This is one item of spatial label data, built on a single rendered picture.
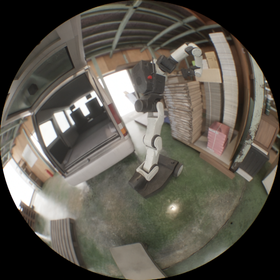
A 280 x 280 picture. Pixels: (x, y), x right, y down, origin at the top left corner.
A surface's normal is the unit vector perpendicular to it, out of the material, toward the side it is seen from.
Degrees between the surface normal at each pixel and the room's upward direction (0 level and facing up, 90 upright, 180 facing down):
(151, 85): 109
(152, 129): 51
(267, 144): 90
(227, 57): 90
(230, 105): 90
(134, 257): 0
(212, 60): 90
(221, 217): 0
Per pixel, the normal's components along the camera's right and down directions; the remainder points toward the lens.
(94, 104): 0.44, 0.43
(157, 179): -0.34, -0.77
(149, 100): 0.65, 0.23
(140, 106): -0.76, 0.24
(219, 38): -0.83, 0.51
